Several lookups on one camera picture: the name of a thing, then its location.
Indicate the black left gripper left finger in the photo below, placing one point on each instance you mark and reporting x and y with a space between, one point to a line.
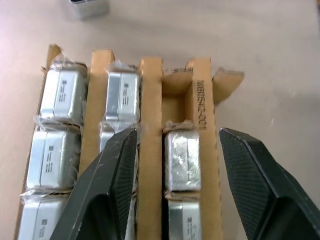
100 190

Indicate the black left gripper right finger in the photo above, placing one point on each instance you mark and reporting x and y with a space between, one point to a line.
270 190

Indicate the brown cardboard divider tray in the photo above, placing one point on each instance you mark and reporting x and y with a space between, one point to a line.
150 150

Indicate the silver metal block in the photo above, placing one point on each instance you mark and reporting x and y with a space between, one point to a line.
90 7

